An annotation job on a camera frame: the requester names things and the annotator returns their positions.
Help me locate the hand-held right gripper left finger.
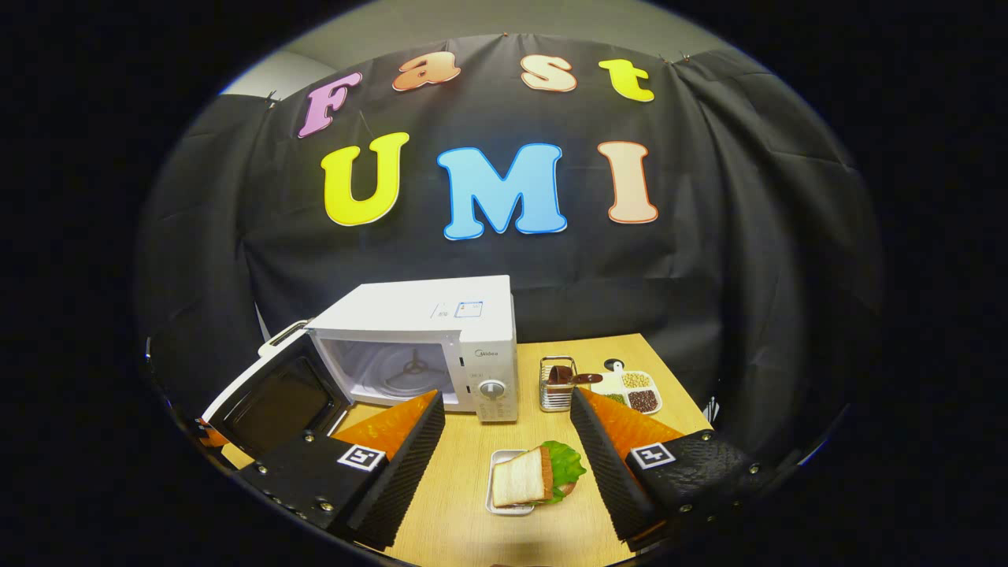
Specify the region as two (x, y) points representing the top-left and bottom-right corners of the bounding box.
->
(236, 388), (446, 552)

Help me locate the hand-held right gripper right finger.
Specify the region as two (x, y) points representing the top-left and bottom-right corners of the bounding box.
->
(569, 386), (776, 544)

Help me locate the toast lettuce sandwich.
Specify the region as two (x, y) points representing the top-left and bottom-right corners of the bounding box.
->
(492, 441), (587, 509)

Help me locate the white microwave oven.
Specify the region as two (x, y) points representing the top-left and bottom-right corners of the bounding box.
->
(201, 274), (521, 461)

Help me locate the white divided condiment dish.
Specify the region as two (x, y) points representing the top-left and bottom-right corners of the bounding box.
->
(589, 358), (664, 416)

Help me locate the white rectangular tray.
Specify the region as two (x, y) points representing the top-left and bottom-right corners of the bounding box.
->
(484, 449), (552, 517)

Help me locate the brown spoon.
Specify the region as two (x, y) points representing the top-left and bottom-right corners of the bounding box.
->
(547, 365), (603, 387)

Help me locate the black backdrop cloth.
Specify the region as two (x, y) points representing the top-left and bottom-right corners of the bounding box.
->
(134, 35), (883, 465)

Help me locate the metal wire utensil holder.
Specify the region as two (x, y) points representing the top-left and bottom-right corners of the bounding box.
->
(539, 356), (580, 413)

